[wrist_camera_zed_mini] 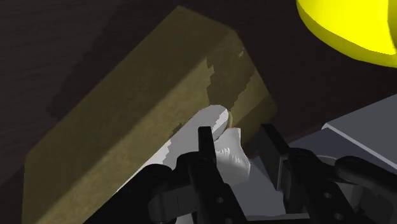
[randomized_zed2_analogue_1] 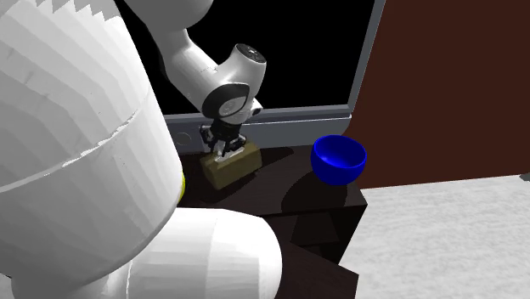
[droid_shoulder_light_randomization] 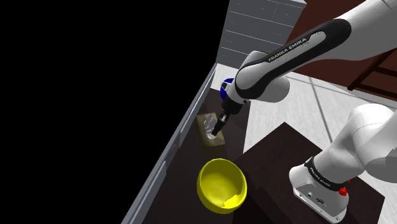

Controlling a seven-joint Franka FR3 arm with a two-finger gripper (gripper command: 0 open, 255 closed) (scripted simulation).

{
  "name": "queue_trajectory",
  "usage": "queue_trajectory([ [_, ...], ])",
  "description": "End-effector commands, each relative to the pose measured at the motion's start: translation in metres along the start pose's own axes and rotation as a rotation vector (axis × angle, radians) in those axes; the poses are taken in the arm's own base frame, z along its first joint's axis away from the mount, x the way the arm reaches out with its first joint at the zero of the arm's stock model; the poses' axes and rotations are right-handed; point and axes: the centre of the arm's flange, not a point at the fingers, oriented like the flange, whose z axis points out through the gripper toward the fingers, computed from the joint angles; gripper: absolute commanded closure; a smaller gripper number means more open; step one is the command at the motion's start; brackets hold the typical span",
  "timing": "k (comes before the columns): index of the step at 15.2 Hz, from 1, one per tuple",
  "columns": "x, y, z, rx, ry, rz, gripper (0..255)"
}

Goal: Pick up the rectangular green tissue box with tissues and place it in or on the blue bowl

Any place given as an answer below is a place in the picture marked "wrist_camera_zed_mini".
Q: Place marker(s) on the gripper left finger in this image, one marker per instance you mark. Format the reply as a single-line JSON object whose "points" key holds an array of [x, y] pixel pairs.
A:
{"points": [[204, 189]]}

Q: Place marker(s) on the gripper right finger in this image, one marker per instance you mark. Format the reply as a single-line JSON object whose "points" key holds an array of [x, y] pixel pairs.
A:
{"points": [[313, 186]]}

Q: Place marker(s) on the white curved utensil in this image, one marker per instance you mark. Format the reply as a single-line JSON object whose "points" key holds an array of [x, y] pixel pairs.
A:
{"points": [[189, 139]]}

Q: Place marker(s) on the grey flat box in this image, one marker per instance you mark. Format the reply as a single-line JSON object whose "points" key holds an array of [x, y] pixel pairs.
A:
{"points": [[367, 130]]}

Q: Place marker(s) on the olive cardboard box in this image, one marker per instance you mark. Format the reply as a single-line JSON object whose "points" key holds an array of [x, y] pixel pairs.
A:
{"points": [[130, 111]]}

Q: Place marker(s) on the yellow bowl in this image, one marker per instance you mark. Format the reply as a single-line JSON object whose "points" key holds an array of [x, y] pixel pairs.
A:
{"points": [[350, 24]]}

